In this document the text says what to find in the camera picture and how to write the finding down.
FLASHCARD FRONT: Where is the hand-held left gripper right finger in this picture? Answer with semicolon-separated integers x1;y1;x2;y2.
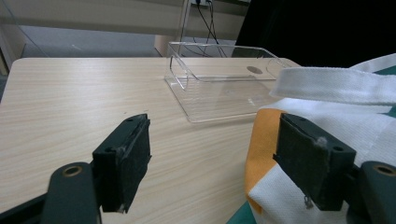
273;112;358;212

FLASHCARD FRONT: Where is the black cable bundle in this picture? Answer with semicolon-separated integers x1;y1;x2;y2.
179;0;228;59

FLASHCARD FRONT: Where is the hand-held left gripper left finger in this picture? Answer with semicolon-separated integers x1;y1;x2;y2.
92;113;152;214

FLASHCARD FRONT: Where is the white canvas tote bag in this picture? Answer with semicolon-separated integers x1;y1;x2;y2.
226;53;396;224

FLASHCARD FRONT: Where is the clear plastic storage bin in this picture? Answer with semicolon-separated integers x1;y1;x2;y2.
163;41;300;124

